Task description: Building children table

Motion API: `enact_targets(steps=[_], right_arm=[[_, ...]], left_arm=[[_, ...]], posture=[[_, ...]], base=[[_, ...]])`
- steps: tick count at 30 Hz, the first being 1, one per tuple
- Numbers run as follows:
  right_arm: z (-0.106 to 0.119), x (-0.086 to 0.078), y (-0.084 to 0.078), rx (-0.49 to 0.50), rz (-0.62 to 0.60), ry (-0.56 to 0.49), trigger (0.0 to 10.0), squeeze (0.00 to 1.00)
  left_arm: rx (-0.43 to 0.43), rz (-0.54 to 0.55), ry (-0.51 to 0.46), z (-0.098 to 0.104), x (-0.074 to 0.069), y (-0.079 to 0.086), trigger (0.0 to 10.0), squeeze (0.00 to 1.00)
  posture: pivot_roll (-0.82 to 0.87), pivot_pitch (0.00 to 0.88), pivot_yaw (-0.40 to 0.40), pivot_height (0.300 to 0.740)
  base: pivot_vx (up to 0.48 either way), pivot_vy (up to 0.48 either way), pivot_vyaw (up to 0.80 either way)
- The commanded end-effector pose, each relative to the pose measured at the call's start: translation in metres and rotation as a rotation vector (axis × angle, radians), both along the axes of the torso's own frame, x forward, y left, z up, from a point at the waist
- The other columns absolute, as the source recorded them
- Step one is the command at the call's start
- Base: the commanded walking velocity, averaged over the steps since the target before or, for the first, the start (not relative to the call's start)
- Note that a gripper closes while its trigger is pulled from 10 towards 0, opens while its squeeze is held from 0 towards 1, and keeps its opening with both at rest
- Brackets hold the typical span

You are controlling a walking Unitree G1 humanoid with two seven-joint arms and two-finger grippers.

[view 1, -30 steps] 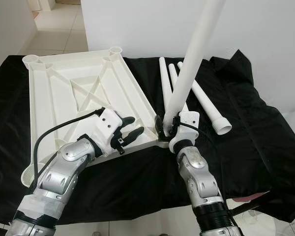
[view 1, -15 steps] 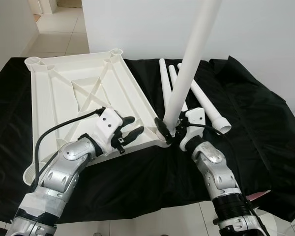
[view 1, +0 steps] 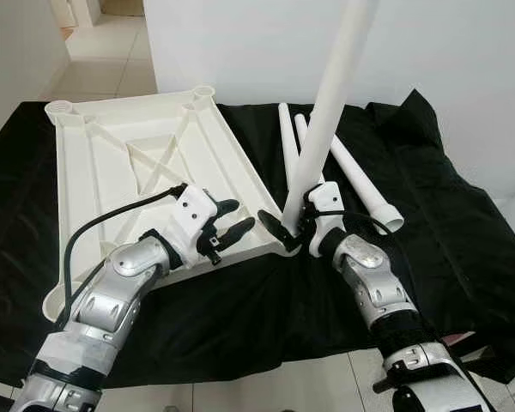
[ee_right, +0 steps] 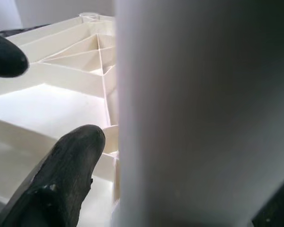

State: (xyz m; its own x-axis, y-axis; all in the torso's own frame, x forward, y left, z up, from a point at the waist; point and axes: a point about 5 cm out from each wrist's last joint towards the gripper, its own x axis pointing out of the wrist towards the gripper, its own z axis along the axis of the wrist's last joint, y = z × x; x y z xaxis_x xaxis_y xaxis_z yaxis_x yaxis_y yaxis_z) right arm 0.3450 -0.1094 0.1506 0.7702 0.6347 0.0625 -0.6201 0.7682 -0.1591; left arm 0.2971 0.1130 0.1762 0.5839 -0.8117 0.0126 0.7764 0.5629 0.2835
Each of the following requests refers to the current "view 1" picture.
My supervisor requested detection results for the white plastic table top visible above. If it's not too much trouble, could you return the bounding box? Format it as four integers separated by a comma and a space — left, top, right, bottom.
41, 84, 297, 323

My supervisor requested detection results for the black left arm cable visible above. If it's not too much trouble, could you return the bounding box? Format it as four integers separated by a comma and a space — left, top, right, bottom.
58, 183, 190, 331

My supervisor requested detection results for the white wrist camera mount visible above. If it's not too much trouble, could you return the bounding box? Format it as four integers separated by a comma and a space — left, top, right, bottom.
159, 184, 221, 269
307, 185, 348, 258

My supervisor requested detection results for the white plastic table leg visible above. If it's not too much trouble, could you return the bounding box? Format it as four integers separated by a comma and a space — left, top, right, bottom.
277, 102, 300, 197
294, 112, 327, 185
282, 0, 381, 233
329, 136, 406, 234

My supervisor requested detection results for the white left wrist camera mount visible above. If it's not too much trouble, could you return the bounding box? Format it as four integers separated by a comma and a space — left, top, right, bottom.
159, 184, 221, 269

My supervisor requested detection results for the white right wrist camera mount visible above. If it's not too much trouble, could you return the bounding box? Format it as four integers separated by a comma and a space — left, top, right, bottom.
307, 185, 348, 258

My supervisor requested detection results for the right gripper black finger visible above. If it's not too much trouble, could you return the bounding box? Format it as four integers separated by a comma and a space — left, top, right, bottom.
257, 212, 299, 253

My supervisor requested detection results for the black table cloth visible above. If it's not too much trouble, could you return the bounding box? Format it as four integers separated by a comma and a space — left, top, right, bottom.
0, 86, 515, 387

